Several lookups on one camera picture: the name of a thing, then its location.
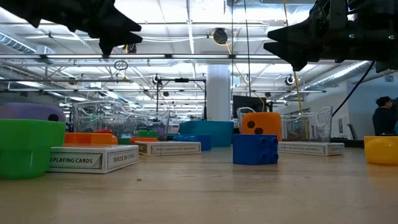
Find white emblem playing card deck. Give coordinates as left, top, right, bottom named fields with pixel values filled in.
left=48, top=143, right=140, bottom=175

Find grey-backed playing card deck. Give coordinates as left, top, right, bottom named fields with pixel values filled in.
left=134, top=141, right=202, bottom=157

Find yellow two-stud toy block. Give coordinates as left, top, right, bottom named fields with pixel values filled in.
left=363, top=135, right=398, bottom=166

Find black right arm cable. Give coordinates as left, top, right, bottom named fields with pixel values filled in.
left=331, top=60, right=376, bottom=118

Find black background table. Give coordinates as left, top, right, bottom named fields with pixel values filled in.
left=330, top=138, right=365, bottom=149

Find thin black hanging cable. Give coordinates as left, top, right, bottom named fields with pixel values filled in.
left=230, top=0, right=234, bottom=97

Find orange wedge toy block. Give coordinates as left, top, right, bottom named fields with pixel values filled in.
left=64, top=132, right=119, bottom=146

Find black background rig frame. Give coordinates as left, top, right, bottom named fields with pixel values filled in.
left=155, top=78, right=208, bottom=121

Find black background monitor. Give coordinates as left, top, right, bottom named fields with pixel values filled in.
left=232, top=95, right=267, bottom=119

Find green round-stud toy block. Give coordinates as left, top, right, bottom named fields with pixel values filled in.
left=137, top=129, right=159, bottom=139

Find large green toy brick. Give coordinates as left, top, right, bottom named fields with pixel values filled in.
left=0, top=119, right=67, bottom=180

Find large blue two-stud block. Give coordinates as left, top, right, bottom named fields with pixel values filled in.
left=172, top=134, right=213, bottom=152

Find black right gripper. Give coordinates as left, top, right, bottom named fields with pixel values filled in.
left=264, top=0, right=377, bottom=72

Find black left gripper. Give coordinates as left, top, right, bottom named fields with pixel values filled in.
left=0, top=0, right=144, bottom=57

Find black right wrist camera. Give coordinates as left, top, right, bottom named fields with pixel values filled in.
left=313, top=0, right=355, bottom=30

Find orange eight-stud brick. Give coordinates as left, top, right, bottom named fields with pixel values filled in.
left=129, top=137, right=159, bottom=143

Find orange foam die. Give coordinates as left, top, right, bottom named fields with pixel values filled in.
left=241, top=111, right=283, bottom=142

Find white building pillar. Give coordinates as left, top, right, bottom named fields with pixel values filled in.
left=206, top=64, right=231, bottom=122

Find small blue toy block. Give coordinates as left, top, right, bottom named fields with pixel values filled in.
left=232, top=134, right=280, bottom=166

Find person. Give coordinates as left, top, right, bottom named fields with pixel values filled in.
left=372, top=96, right=398, bottom=137

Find purple foam die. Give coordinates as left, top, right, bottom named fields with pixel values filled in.
left=0, top=103, right=67, bottom=123

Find blue plastic bin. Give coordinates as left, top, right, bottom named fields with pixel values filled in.
left=178, top=120, right=234, bottom=148

